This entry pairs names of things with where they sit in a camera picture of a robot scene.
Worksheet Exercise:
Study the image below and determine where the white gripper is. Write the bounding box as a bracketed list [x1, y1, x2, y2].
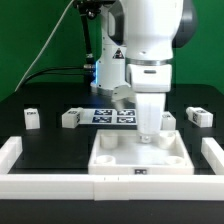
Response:
[126, 64, 172, 136]

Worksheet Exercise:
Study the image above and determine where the white square tabletop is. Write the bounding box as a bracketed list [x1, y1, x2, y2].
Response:
[88, 130, 194, 175]

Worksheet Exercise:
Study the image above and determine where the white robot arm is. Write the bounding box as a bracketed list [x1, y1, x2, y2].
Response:
[91, 0, 197, 142]

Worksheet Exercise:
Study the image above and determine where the white sheet with AprilTags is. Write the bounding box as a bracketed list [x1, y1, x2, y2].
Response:
[80, 109, 137, 125]

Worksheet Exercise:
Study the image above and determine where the white U-shaped obstacle fence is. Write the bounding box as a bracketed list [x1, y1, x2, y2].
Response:
[0, 136, 224, 201]

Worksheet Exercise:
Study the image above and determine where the black cable hose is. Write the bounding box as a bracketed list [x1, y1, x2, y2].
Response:
[21, 0, 101, 88]

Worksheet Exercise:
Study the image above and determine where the white cable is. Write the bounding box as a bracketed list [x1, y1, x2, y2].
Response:
[14, 0, 75, 93]

